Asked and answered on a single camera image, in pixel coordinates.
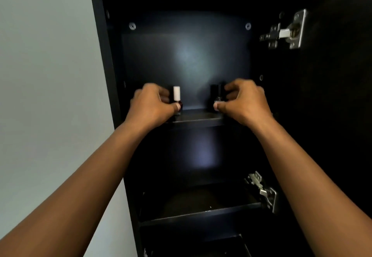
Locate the person's right hand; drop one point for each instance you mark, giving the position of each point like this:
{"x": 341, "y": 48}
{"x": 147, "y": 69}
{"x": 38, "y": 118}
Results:
{"x": 247, "y": 105}

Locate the person's left hand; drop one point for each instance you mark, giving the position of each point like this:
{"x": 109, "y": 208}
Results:
{"x": 151, "y": 107}

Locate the person's right thumb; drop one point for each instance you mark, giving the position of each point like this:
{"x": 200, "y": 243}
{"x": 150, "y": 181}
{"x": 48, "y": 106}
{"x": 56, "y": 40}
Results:
{"x": 222, "y": 106}

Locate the person's left thumb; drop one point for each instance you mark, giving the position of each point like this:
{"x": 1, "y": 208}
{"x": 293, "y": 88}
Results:
{"x": 171, "y": 110}

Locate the black-capped dark nail polish bottle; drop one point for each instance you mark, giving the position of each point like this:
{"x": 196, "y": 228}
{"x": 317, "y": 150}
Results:
{"x": 218, "y": 97}

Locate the white-capped dark nail polish bottle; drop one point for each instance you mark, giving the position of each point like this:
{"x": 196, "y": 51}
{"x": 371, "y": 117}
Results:
{"x": 177, "y": 100}

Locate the person's right forearm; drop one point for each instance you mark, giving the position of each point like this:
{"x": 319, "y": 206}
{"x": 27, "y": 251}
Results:
{"x": 308, "y": 190}

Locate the person's left forearm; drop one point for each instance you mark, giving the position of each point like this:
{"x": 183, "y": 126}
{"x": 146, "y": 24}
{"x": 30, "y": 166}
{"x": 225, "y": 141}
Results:
{"x": 69, "y": 195}

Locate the black cabinet shelf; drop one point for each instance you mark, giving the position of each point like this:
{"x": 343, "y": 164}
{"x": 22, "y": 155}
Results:
{"x": 200, "y": 207}
{"x": 200, "y": 117}

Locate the silver mounting screw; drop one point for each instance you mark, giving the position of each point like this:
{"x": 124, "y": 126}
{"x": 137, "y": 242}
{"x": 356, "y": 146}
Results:
{"x": 248, "y": 26}
{"x": 132, "y": 26}

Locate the small silver door hinge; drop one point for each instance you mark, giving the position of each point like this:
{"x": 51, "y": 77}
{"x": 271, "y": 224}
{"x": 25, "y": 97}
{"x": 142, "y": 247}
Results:
{"x": 263, "y": 191}

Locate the large silver door hinge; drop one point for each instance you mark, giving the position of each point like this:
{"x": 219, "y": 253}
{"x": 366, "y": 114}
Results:
{"x": 287, "y": 31}

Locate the black cabinet door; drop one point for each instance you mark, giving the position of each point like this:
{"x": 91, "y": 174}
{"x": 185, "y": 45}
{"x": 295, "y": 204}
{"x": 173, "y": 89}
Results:
{"x": 334, "y": 76}

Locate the black wall cabinet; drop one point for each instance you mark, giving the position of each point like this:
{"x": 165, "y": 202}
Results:
{"x": 191, "y": 62}

